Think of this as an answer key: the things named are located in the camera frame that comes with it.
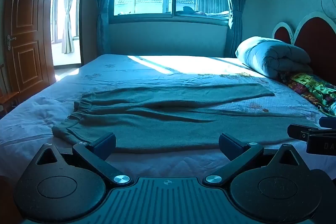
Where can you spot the dark cloth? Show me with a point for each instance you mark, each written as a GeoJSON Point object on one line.
{"type": "Point", "coordinates": [187, 10]}

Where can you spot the dark curtain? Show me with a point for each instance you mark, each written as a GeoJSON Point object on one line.
{"type": "Point", "coordinates": [103, 16]}
{"type": "Point", "coordinates": [236, 29]}

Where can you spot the green pants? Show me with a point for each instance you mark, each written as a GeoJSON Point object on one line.
{"type": "Point", "coordinates": [170, 129]}

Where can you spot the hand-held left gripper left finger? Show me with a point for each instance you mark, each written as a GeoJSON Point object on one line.
{"type": "Point", "coordinates": [103, 146]}

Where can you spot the rolled white quilt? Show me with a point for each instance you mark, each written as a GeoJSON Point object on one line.
{"type": "Point", "coordinates": [270, 56]}

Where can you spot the light doorway curtain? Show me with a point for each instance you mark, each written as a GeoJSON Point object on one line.
{"type": "Point", "coordinates": [68, 16]}

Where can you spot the colourful patterned blanket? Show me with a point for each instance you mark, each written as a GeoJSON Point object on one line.
{"type": "Point", "coordinates": [315, 87]}

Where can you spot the bed with floral sheet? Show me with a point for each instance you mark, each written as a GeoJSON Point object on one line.
{"type": "Point", "coordinates": [157, 69]}

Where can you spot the wooden chair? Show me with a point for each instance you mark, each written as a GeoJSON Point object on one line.
{"type": "Point", "coordinates": [8, 98]}

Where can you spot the red and white headboard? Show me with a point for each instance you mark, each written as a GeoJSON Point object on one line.
{"type": "Point", "coordinates": [315, 35]}

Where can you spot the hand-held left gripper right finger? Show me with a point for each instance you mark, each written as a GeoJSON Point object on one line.
{"type": "Point", "coordinates": [231, 146]}

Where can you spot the brown wooden door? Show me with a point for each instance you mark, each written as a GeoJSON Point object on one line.
{"type": "Point", "coordinates": [29, 29]}

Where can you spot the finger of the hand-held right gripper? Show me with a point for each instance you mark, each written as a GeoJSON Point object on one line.
{"type": "Point", "coordinates": [328, 123]}
{"type": "Point", "coordinates": [299, 132]}

